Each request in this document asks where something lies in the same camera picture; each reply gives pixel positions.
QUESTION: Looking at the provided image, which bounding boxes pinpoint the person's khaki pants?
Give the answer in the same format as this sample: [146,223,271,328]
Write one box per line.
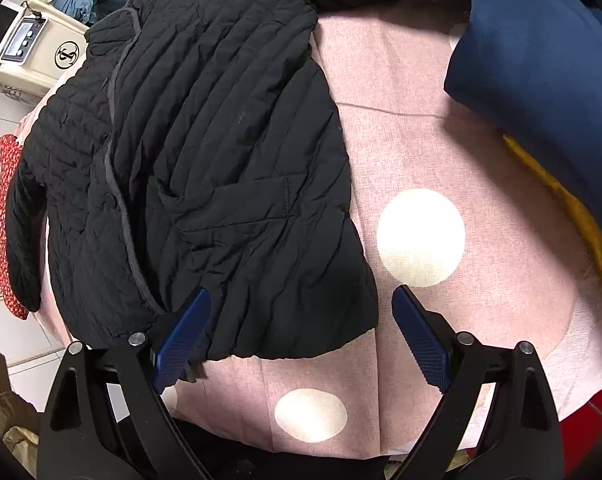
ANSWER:
[0,350,42,476]

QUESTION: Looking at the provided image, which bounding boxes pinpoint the red floral cloth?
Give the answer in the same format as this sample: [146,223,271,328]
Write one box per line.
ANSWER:
[0,134,32,320]

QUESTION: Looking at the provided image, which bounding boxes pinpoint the cream appliance with round logo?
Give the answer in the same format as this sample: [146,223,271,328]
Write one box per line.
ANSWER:
[0,0,89,93]

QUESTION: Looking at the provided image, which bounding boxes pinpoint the pink bedsheet with white dots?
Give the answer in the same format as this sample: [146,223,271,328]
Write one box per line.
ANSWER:
[18,0,602,461]

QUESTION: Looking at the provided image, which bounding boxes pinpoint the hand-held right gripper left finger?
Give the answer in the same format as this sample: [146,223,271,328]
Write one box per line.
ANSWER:
[37,287,216,480]

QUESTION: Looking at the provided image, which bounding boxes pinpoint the grey control panel with knobs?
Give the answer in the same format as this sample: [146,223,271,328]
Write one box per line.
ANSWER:
[3,16,46,63]

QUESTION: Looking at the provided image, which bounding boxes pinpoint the yellow cloth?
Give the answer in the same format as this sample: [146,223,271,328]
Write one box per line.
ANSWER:
[503,135,602,306]

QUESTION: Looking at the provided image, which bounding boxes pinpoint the navy blue blanket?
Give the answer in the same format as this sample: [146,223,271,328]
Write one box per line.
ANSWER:
[443,0,602,206]

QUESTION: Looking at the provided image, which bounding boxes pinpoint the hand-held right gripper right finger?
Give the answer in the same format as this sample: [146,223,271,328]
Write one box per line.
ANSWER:
[381,284,564,480]

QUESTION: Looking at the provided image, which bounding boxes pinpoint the black quilted jacket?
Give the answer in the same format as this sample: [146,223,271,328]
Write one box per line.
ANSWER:
[6,0,589,383]

